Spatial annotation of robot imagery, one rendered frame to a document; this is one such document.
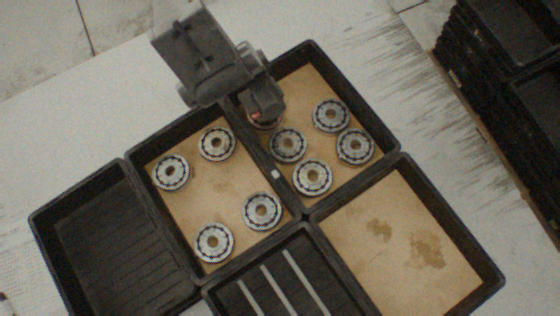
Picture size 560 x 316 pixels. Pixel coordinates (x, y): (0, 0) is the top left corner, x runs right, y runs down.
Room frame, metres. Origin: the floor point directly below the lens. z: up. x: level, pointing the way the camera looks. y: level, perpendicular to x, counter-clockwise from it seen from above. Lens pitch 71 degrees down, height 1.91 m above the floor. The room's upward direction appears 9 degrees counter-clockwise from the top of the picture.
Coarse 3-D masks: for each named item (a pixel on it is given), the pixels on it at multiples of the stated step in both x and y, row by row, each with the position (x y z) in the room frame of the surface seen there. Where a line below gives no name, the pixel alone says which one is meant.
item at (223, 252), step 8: (208, 224) 0.22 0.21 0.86; (216, 224) 0.21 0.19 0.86; (200, 232) 0.20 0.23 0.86; (208, 232) 0.20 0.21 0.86; (216, 232) 0.19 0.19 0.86; (224, 232) 0.19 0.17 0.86; (200, 240) 0.18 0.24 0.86; (224, 240) 0.17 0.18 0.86; (232, 240) 0.17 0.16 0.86; (200, 248) 0.16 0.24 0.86; (224, 248) 0.15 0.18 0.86; (200, 256) 0.14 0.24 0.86; (208, 256) 0.14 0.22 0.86; (216, 256) 0.13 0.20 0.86; (224, 256) 0.13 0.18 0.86
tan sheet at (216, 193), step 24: (216, 120) 0.51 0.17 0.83; (192, 144) 0.45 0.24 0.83; (216, 144) 0.44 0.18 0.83; (240, 144) 0.43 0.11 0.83; (192, 168) 0.38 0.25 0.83; (216, 168) 0.37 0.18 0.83; (240, 168) 0.36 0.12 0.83; (192, 192) 0.32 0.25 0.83; (216, 192) 0.31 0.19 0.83; (240, 192) 0.30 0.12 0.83; (192, 216) 0.25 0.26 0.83; (216, 216) 0.24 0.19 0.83; (240, 216) 0.23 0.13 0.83; (288, 216) 0.21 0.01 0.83; (192, 240) 0.19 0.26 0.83; (216, 240) 0.18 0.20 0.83; (240, 240) 0.17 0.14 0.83; (216, 264) 0.12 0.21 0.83
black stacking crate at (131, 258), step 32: (96, 192) 0.35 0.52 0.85; (128, 192) 0.34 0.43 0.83; (64, 224) 0.28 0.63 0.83; (96, 224) 0.27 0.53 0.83; (128, 224) 0.25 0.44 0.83; (64, 256) 0.19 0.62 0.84; (96, 256) 0.18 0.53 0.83; (128, 256) 0.17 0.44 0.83; (160, 256) 0.16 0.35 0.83; (64, 288) 0.09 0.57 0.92; (96, 288) 0.09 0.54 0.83; (128, 288) 0.08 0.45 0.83; (160, 288) 0.07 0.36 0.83
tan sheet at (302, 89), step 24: (312, 72) 0.62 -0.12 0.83; (288, 96) 0.55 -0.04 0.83; (312, 96) 0.54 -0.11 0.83; (336, 96) 0.53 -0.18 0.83; (288, 120) 0.48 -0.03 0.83; (264, 144) 0.42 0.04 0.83; (288, 144) 0.41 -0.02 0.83; (312, 144) 0.40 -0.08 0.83; (288, 168) 0.34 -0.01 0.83; (336, 168) 0.32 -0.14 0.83; (360, 168) 0.31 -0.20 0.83
